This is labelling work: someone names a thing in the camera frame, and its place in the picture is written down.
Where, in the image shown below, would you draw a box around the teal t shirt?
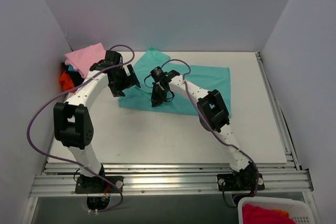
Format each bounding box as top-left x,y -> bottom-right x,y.
118,48 -> 231,115

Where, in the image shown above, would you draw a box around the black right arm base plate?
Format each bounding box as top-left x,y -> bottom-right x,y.
216,172 -> 257,191

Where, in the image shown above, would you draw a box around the pink folded t shirt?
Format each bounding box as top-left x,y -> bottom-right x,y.
65,43 -> 106,79

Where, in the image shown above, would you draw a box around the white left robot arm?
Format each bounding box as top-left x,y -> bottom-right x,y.
53,50 -> 140,192

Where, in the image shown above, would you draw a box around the orange folded t shirt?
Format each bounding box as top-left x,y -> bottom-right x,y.
59,71 -> 76,91

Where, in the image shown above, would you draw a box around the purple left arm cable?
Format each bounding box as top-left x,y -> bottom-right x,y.
27,44 -> 136,212

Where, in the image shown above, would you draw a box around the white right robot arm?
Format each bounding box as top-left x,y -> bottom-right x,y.
150,70 -> 259,189

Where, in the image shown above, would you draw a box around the magenta t shirt in basket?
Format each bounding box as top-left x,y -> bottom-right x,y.
242,204 -> 295,224

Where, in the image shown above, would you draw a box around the black folded patterned t shirt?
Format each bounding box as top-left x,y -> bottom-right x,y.
61,62 -> 84,87

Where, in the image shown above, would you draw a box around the orange garment in basket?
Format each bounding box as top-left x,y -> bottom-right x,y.
272,209 -> 289,218

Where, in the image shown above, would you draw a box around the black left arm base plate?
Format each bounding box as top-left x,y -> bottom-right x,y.
75,175 -> 124,194

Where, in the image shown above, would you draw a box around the white plastic laundry basket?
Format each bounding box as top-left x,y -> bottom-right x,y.
238,197 -> 317,223

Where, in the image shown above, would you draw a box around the aluminium table frame rails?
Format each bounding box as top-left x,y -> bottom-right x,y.
28,50 -> 314,224

